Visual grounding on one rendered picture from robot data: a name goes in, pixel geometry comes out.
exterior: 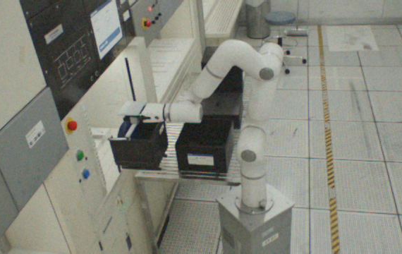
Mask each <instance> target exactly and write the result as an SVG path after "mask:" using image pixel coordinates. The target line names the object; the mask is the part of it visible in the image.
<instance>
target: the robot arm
mask: <svg viewBox="0 0 402 254"><path fill-rule="evenodd" d="M283 56H284V53H283V49H282V48H281V47H280V46H279V45H278V44H275V43H267V44H264V45H263V46H262V47H261V49H260V51H259V53H257V52H256V51H255V50H254V49H253V48H252V47H251V46H250V45H249V44H247V43H246V42H242V41H239V40H227V41H225V42H223V43H222V44H221V45H220V46H219V47H218V49H217V50H216V51H215V53H214V54H213V55H212V57H211V59H210V60H209V61H208V63H207V65H206V66H205V67H204V69H203V71H202V72H201V74H200V75H199V76H198V77H197V79H196V81H195V82H194V83H193V84H192V85H191V86H190V88H189V90H188V91H187V93H185V95H184V97H183V99H182V101H181V103H179V104H170V103H167V104H155V103H149V104H146V105H145V106H143V108H142V109H141V112H140V113H139V115H138V116H128V117H134V118H137V119H139V121H143V122H160V121H167V122H189V123H200V122H201V121H202V116H203V110H202V105H201V104H200V103H201V101H202V100H203V99H206V98H208V97H209V96H210V95H211V94H212V93H213V92H214V91H215V90H216V88H217V87H218V86H219V84H220V82H221V81H222V80H223V78H224V77H225V75H226V74H228V72H229V71H230V70H231V67H232V66H238V67H239V68H240V69H242V70H243V71H245V72H246V73H247V74H248V75H249V76H250V77H252V78H253V79H252V86H251V90H250V97H249V101H248V108H247V113H246V116H245V120H244V123H243V127H242V130H241V133H240V135H239V138H238V143H237V146H236V159H237V160H238V162H239V164H240V184H241V185H242V190H240V191H239V192H238V193H237V194H236V197H235V204H236V207H237V208H238V209H239V210H240V211H243V212H244V213H246V214H253V215H256V214H264V212H266V211H268V210H269V209H270V208H272V207H273V205H274V196H273V195H272V193H271V192H269V191H268V190H267V175H266V162H265V160H264V147H265V143H266V139H267V131H268V122H269V118H270V114H271V111H272V105H273V102H274V96H275V92H276V87H277V83H278V79H279V74H280V72H281V65H282V61H283ZM140 114H141V115H140ZM143 115H144V116H143Z"/></svg>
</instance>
